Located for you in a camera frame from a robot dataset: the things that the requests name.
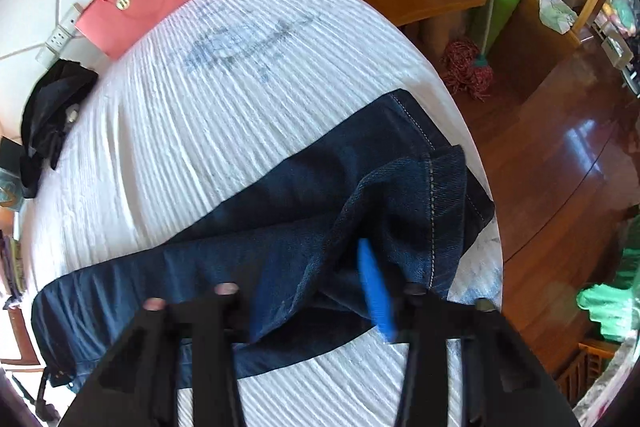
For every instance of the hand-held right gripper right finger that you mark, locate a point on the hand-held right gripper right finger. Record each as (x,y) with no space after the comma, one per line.
(375,292)

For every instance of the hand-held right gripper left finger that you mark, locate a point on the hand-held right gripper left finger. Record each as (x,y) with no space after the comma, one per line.
(200,332)

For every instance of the dark blue jeans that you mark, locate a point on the dark blue jeans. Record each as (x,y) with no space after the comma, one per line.
(300,207)

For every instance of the white striped bed sheet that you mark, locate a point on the white striped bed sheet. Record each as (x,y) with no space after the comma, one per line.
(225,107)

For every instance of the small wooden rack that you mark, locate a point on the small wooden rack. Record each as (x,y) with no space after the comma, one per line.
(590,372)

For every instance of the green cloth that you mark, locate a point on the green cloth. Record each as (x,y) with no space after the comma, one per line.
(610,302)

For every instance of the black garment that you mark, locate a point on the black garment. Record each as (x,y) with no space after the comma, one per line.
(50,107)

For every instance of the white plastic bag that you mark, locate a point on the white plastic bag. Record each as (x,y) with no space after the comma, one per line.
(557,12)

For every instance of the white wall switch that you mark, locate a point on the white wall switch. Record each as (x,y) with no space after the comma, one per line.
(47,53)

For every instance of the white wall socket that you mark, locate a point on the white wall socket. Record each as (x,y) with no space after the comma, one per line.
(62,36)
(75,14)

